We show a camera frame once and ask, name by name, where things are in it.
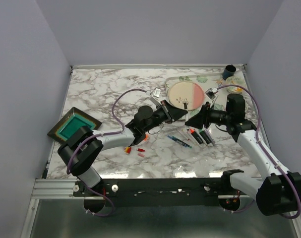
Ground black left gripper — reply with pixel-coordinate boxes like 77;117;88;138
143;100;187;133

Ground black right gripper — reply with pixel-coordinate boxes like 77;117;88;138
185;102;232;129

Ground orange cap black highlighter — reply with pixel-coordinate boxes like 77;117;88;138
189;128;203;145

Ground green cap black highlighter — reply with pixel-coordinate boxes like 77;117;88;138
199;130;212;145

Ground black cap white marker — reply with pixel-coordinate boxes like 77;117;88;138
183;102;188;110

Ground red cap white marker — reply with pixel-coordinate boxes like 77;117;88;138
177;129;190;141

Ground blue ballpoint pen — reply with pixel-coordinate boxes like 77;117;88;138
167;135;183;145

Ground purple pen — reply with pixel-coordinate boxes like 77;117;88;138
205;129;216;146

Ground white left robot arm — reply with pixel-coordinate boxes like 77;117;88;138
58;100;187;196

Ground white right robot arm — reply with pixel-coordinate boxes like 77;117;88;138
185;94;301;219

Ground teal ballpoint pen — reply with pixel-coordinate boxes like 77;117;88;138
181;140;192;148

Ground cream and pink plate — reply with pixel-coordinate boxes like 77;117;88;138
168;81;205;111

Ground floral leaf pattern tray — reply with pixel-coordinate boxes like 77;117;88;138
165;72;246;118

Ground small floral bowl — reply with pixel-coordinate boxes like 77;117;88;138
225;76;246;94

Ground dark blue cup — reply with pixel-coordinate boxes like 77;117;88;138
222;64;236;80

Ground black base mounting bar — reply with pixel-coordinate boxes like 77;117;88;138
73;178;249;210

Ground square teal black dish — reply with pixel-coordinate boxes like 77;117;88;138
47;107;102;144

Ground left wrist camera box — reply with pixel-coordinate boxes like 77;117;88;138
149;88;161;107

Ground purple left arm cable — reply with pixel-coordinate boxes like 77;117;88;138
66;89;153;174

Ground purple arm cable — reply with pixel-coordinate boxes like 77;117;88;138
216;85;301;219
66;89;153;174

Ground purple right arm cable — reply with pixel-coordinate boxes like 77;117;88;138
216;85;301;219

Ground aluminium frame rail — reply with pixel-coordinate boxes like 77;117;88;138
31;179;76;199

